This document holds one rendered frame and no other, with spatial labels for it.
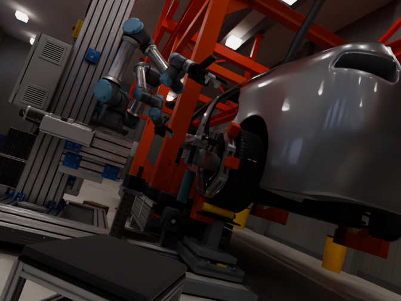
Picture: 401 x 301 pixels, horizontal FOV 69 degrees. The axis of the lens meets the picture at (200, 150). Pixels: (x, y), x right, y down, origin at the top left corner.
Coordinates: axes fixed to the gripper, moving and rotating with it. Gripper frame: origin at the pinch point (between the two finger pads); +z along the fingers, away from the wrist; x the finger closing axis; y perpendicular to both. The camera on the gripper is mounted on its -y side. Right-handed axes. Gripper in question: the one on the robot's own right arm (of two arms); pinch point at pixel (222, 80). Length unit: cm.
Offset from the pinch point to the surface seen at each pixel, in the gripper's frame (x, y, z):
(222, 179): -44, 59, 13
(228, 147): -48, 39, 4
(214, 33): -110, -33, -87
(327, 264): -420, 197, 142
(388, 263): -469, 145, 222
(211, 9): -109, -51, -100
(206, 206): -45, 83, 12
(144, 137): -210, 130, -180
